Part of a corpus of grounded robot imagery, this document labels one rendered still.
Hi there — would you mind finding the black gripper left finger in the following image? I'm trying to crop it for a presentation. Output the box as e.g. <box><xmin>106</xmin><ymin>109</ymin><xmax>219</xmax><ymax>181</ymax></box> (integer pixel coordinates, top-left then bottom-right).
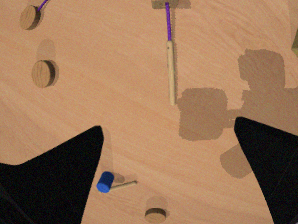
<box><xmin>0</xmin><ymin>125</ymin><xmax>104</xmax><ymax>224</ymax></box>

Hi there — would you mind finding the blue cylinder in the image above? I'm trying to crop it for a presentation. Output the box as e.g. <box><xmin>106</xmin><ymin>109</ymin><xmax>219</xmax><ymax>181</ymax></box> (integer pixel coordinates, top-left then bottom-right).
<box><xmin>97</xmin><ymin>172</ymin><xmax>114</xmax><ymax>193</ymax></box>

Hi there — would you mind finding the light wooden block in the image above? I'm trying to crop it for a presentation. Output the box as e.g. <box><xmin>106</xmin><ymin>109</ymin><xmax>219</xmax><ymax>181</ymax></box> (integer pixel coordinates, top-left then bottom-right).
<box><xmin>152</xmin><ymin>0</ymin><xmax>178</xmax><ymax>10</ymax></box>

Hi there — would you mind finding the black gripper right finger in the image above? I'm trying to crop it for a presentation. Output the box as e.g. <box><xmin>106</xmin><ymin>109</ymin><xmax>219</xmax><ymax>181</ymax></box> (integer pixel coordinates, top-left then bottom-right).
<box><xmin>234</xmin><ymin>116</ymin><xmax>298</xmax><ymax>224</ymax></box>

